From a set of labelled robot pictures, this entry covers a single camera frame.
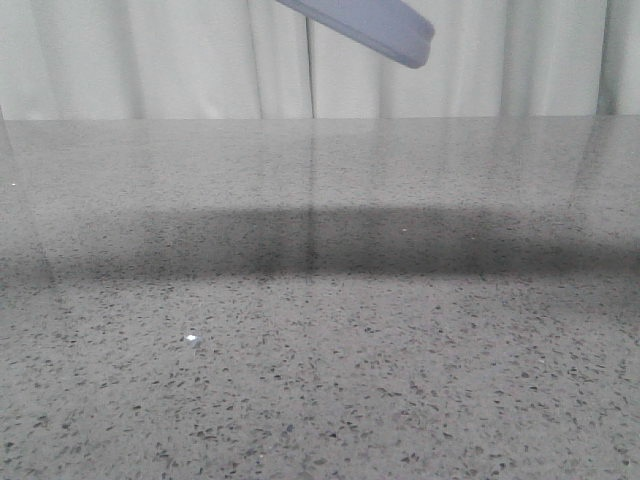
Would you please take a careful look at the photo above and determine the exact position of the light blue slipper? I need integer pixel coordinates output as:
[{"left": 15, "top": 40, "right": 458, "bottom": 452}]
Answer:
[{"left": 279, "top": 0, "right": 435, "bottom": 69}]

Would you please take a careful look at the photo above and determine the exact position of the pale grey-green curtain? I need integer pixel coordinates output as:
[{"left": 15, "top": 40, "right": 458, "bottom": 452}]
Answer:
[{"left": 1, "top": 1, "right": 639, "bottom": 120}]

